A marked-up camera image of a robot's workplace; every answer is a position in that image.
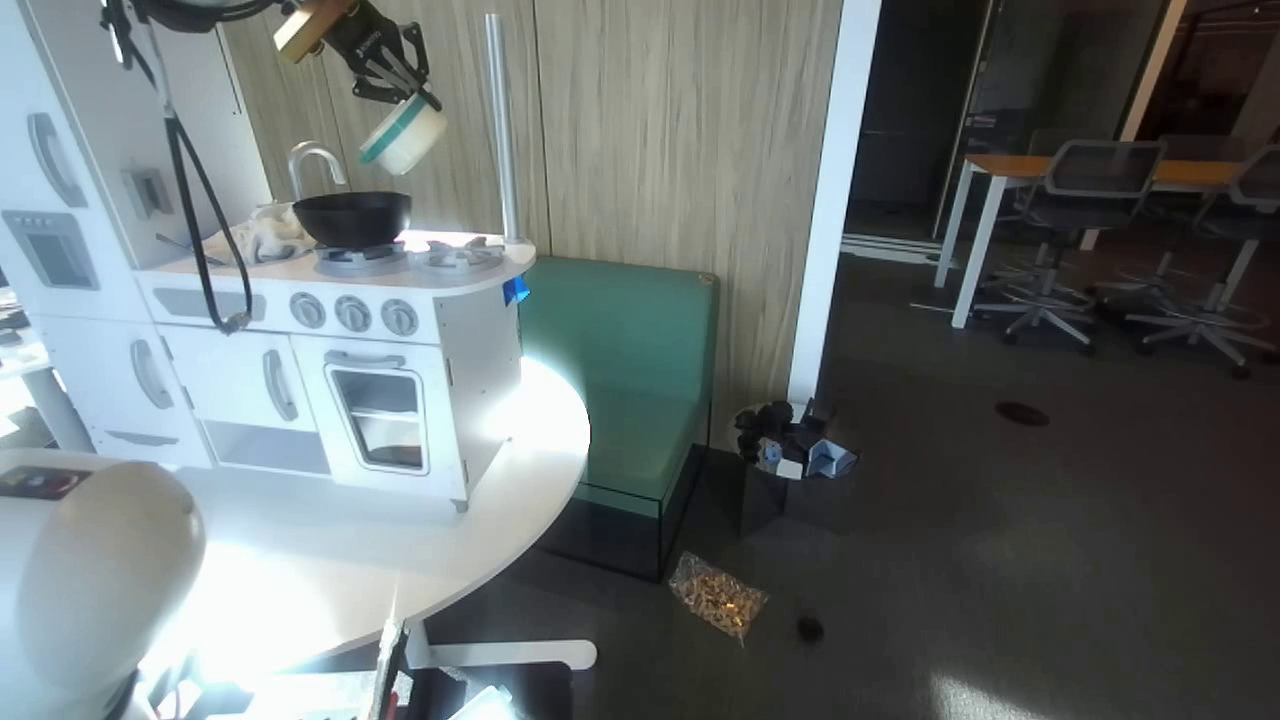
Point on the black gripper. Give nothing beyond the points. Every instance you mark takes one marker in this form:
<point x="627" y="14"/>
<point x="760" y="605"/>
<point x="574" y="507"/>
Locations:
<point x="364" y="31"/>

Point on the white bowl with green stripe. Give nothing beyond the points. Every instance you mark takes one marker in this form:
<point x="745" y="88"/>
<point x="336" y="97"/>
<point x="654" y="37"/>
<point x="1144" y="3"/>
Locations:
<point x="405" y="134"/>

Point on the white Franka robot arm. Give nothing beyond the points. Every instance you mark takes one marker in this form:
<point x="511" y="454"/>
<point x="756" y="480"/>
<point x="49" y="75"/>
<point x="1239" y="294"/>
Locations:
<point x="92" y="575"/>

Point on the black cooking pot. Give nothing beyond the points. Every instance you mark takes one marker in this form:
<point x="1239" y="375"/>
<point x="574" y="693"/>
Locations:
<point x="349" y="223"/>

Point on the thin white pole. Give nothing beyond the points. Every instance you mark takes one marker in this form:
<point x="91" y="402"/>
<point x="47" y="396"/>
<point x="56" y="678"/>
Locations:
<point x="497" y="122"/>

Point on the silver toy faucet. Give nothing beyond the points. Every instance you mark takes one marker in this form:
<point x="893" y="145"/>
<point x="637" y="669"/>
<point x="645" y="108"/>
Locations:
<point x="295" y="171"/>

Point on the crumpled beige cloth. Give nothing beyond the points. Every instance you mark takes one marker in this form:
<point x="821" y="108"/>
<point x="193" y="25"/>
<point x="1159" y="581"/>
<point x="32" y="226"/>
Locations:
<point x="275" y="233"/>

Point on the small blue tag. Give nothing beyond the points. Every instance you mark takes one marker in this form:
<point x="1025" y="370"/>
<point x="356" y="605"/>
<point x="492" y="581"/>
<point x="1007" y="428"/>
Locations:
<point x="519" y="290"/>

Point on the white toy kitchen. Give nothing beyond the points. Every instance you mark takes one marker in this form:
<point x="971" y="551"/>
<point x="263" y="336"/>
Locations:
<point x="243" y="375"/>

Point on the round white table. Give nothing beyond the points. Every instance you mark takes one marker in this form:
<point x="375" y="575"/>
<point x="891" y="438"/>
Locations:
<point x="402" y="546"/>

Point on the pile of dark gadgets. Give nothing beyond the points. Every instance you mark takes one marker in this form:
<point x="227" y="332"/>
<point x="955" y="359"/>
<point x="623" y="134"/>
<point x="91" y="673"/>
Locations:
<point x="794" y="435"/>

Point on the black storage bin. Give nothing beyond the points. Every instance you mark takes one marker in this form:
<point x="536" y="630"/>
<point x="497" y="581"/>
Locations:
<point x="783" y="507"/>

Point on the gold speckled floor mat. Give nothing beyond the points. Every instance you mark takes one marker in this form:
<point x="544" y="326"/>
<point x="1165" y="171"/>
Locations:
<point x="719" y="599"/>

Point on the wood top desk white legs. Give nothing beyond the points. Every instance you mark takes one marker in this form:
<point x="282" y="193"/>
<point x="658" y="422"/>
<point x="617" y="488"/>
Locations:
<point x="1007" y="167"/>

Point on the small black floor object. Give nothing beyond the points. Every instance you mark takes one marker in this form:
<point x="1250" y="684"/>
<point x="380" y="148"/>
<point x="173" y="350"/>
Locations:
<point x="811" y="630"/>

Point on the grey mesh office chair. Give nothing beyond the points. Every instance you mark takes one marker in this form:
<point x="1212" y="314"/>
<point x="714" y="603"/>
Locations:
<point x="1092" y="174"/>
<point x="1252" y="186"/>

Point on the dark round floor cover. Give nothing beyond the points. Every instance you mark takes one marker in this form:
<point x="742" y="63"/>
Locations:
<point x="1021" y="413"/>

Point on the white wall post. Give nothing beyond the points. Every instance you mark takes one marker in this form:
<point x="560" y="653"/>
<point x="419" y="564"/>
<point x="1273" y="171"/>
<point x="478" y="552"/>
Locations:
<point x="832" y="201"/>

